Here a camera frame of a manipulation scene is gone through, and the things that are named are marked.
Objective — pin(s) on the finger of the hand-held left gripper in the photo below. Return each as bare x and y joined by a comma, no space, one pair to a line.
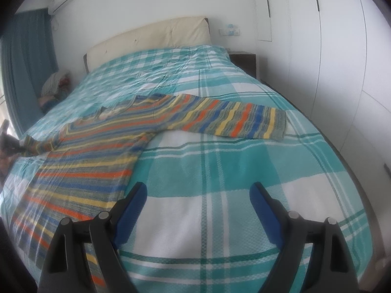
10,146

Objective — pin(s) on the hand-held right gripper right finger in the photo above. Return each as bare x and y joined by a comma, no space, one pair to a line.
265,210

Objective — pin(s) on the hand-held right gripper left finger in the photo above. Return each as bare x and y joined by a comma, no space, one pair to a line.
131,210

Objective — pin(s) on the striped knit sweater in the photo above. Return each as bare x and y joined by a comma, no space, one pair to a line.
91,158

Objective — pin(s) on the pile of clothes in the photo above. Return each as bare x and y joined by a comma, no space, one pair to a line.
53,85

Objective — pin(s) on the teal plaid bed sheet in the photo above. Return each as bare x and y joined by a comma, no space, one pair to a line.
213,174

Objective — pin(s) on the blue curtain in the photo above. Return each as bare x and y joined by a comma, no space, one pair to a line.
27,67

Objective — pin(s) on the dark nightstand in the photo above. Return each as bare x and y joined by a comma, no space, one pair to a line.
244,61

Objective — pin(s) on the cream padded headboard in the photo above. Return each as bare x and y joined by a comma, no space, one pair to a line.
152,36

